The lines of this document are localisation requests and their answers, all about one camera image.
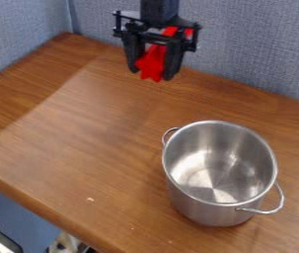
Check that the stainless steel pot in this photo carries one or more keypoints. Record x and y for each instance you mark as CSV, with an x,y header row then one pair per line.
x,y
221,170

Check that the red plastic block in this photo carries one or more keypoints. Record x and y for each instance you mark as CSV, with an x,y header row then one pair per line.
x,y
150,63

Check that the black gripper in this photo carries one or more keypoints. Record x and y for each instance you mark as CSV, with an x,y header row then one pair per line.
x,y
158,15

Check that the pale object under table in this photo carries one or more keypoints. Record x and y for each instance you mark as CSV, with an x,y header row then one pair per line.
x,y
68,244

